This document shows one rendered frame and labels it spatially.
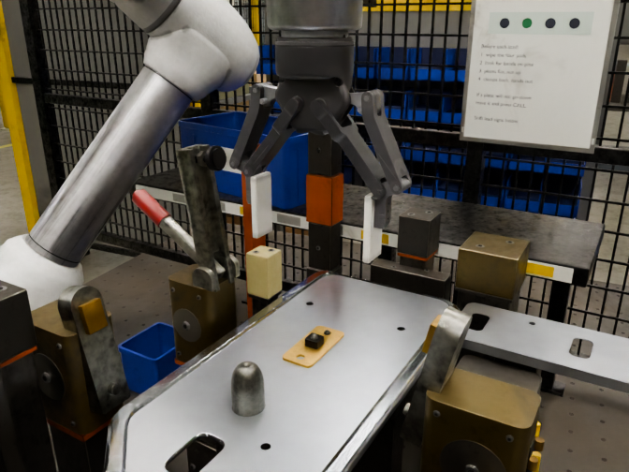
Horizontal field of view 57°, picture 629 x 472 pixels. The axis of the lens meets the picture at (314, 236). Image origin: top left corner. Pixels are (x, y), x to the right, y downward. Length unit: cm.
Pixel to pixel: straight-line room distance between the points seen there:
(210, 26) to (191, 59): 6
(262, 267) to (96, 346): 24
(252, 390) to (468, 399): 20
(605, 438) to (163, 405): 76
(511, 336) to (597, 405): 49
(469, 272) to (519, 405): 32
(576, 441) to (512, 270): 39
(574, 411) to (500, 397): 63
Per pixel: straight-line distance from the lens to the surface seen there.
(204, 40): 105
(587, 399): 121
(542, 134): 107
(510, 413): 53
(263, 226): 64
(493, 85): 107
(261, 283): 76
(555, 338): 75
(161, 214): 74
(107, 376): 63
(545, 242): 96
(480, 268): 81
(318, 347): 67
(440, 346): 51
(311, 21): 53
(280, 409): 58
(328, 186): 93
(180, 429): 57
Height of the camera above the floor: 135
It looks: 21 degrees down
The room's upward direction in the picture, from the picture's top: straight up
